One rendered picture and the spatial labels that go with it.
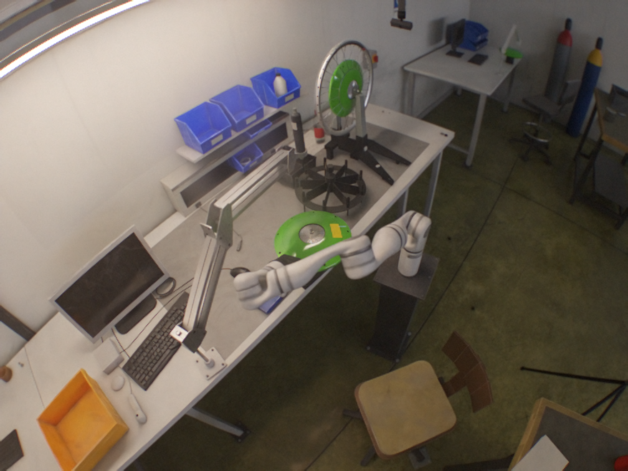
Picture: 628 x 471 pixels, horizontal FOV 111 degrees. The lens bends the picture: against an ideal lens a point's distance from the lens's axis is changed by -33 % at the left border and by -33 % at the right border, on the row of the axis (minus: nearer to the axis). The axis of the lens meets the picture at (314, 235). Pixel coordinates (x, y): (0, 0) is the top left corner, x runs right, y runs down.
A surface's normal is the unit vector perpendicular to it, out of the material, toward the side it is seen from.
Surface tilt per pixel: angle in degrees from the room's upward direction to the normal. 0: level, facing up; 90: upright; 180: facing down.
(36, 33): 90
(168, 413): 0
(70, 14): 90
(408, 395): 0
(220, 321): 0
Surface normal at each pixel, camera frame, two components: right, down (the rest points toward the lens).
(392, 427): -0.10, -0.66
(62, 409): 0.79, 0.35
